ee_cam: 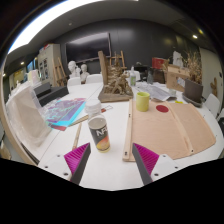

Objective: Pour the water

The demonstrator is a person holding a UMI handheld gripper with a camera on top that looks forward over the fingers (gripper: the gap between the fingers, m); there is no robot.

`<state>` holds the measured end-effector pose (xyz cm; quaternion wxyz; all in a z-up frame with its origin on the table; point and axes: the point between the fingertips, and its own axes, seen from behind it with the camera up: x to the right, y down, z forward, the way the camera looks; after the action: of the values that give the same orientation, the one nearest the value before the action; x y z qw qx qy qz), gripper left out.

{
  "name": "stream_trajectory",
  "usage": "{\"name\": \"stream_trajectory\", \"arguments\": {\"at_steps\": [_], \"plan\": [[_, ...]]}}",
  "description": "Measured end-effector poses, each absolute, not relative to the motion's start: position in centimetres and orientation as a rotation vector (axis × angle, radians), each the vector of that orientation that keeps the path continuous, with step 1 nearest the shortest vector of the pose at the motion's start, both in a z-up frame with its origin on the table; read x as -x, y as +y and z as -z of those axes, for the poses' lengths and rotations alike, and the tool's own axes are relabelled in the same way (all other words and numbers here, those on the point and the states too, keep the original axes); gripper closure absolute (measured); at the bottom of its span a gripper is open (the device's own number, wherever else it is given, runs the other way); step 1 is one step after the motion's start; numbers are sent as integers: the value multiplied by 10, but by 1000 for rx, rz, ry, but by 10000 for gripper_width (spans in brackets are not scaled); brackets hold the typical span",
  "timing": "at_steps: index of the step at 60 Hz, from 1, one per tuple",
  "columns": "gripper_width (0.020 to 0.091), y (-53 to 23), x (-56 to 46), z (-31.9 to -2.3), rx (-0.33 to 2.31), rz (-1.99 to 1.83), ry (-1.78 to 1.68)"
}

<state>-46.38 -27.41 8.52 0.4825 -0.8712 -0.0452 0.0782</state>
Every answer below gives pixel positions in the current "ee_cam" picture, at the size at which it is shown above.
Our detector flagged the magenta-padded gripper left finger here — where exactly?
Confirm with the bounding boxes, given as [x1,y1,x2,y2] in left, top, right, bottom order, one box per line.
[42,142,92,186]

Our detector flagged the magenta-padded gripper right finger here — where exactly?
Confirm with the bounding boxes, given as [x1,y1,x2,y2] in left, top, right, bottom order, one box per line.
[131,142,184,186]

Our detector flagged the thin wooden stick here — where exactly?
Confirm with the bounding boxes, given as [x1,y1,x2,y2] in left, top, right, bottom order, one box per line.
[71,122,83,152]

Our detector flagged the large tan wooden board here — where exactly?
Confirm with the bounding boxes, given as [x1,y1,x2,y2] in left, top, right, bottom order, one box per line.
[122,98,217,163]

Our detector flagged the drink bottle with white cap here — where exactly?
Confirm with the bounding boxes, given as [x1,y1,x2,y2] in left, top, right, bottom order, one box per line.
[84,98,111,154]

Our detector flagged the colourful purple art print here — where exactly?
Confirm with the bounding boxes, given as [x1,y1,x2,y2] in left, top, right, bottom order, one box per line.
[43,97,87,132]

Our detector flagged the flat round red coaster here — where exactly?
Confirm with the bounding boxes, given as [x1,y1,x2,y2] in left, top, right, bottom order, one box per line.
[155,104,170,114]

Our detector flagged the yellow-green cup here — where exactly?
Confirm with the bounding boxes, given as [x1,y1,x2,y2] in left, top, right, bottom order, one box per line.
[135,91,151,113]

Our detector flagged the grey newspaper sheets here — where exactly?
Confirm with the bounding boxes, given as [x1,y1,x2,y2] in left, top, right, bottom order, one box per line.
[135,81,178,102]

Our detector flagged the dark grey flat box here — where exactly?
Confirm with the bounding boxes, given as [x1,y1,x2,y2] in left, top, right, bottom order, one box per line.
[33,81,70,108]

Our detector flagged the white chair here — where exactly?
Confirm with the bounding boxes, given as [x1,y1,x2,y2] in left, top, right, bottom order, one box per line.
[66,76,82,92]
[85,73,104,85]
[203,93,222,119]

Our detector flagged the brown wooden sculpture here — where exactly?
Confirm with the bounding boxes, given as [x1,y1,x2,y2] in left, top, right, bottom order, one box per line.
[97,50,134,104]

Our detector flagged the clear spray bottle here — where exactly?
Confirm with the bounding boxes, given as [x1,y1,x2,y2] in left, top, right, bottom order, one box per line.
[129,65,137,88]

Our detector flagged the cardboard box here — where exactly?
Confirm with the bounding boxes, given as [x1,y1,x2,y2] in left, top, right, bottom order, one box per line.
[165,63,191,94]

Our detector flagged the white plaster bust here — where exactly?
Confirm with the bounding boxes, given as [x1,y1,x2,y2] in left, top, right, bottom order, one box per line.
[79,63,90,84]
[67,60,81,80]

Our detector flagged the dark planter with dried plants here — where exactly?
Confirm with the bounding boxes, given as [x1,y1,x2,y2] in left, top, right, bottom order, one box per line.
[182,51,204,108]

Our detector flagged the wooden easel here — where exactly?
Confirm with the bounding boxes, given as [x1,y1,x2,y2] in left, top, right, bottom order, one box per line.
[109,50,127,71]
[52,56,68,88]

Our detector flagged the dark wall screen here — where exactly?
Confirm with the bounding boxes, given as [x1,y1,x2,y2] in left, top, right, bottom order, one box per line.
[65,32,112,64]

